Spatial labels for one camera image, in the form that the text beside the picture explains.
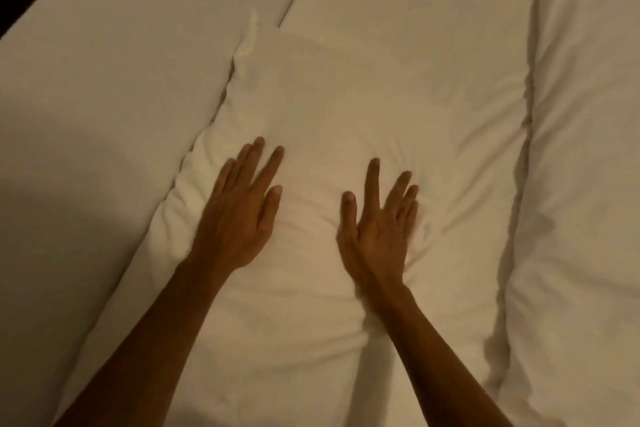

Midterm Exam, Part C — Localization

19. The person's right hand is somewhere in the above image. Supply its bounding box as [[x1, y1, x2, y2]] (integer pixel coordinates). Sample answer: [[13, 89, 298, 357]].
[[336, 157, 420, 291]]

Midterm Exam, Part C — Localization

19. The person's left hand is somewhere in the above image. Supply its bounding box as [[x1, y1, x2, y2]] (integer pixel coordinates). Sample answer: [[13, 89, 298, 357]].
[[191, 137, 285, 273]]

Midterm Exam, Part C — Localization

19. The white pillow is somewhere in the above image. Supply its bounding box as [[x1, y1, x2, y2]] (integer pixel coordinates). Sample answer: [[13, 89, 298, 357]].
[[52, 10, 532, 427]]

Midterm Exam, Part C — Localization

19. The person's right forearm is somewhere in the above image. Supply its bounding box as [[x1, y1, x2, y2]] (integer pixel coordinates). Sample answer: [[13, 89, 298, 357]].
[[356, 283, 517, 427]]

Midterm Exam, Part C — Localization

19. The person's left forearm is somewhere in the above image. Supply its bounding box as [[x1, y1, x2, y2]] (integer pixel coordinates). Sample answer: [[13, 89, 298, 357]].
[[52, 254, 237, 427]]

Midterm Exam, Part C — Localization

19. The white duvet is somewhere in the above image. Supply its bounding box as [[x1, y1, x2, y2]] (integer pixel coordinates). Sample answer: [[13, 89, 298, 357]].
[[492, 0, 640, 427]]

